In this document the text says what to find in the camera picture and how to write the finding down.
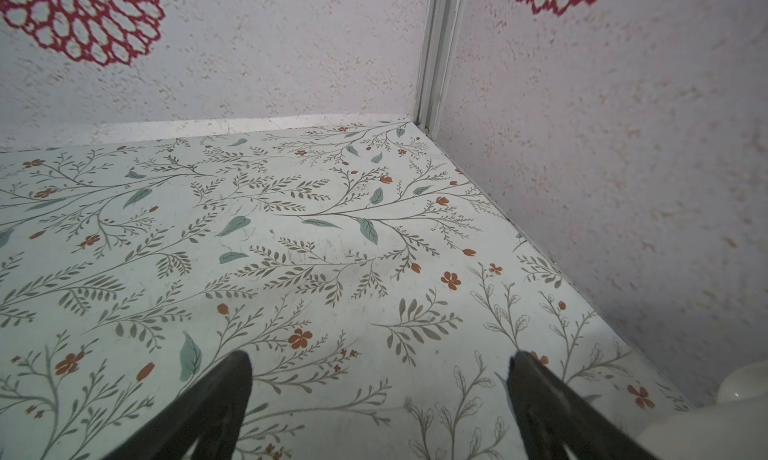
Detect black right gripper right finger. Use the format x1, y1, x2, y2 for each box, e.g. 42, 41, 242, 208
506, 351, 654, 459

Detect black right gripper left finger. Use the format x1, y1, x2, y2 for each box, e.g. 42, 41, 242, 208
106, 351, 252, 460

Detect white mug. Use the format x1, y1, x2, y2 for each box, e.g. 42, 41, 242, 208
637, 361, 767, 460

